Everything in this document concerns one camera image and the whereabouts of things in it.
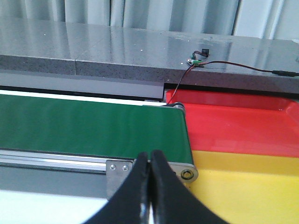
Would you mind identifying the green conveyor belt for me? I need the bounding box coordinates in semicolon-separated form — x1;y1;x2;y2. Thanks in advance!
0;95;193;164

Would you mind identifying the small green circuit board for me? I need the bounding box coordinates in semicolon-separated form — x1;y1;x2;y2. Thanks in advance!
186;58;206;67

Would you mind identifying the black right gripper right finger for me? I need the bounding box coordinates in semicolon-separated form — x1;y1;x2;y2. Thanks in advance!
150;150;227;224

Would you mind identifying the red and black wire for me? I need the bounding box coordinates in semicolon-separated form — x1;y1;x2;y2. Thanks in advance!
166;60;299;105

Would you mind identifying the yellow plastic tray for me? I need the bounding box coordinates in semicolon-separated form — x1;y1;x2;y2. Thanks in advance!
189;151;299;224

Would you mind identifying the grey pleated curtain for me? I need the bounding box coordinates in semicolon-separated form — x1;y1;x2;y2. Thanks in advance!
0;0;299;41

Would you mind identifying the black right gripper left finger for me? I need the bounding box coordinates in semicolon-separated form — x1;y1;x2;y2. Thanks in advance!
85;152;150;224

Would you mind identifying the black sensor module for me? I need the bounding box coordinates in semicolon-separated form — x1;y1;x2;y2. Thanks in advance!
191;49;209;60

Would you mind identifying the red plastic tray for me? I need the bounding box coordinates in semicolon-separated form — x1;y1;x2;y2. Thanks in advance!
166;90;299;158

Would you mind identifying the grey stone counter shelf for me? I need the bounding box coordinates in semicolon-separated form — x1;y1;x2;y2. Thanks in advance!
0;17;299;94

